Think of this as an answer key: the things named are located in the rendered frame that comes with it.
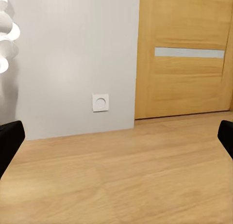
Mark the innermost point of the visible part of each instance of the door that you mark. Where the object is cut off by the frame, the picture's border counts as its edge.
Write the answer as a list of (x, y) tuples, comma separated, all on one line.
[(184, 57)]

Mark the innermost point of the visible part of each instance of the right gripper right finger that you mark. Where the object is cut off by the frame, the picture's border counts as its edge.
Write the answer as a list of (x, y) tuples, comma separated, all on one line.
[(225, 135)]

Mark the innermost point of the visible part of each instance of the wall socket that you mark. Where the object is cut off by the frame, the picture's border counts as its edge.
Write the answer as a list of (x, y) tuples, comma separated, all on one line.
[(100, 102)]

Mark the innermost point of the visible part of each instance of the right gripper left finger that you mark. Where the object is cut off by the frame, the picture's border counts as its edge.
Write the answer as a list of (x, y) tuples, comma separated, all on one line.
[(11, 137)]

